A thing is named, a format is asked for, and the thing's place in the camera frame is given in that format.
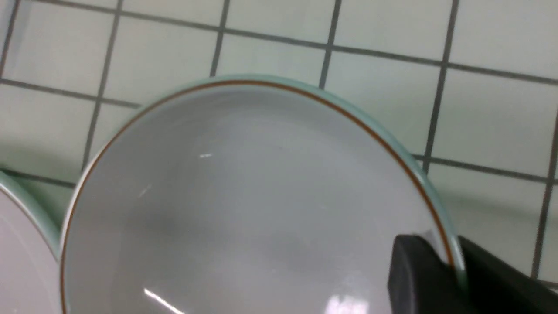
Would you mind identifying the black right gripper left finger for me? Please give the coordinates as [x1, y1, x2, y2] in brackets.
[387, 235, 476, 314]

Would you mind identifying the light blue bowl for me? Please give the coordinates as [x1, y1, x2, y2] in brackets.
[60, 74, 468, 314]

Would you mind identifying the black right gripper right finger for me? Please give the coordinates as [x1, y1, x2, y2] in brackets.
[459, 236, 558, 314]

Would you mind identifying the light blue plate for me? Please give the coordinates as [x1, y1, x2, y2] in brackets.
[0, 173, 62, 314]

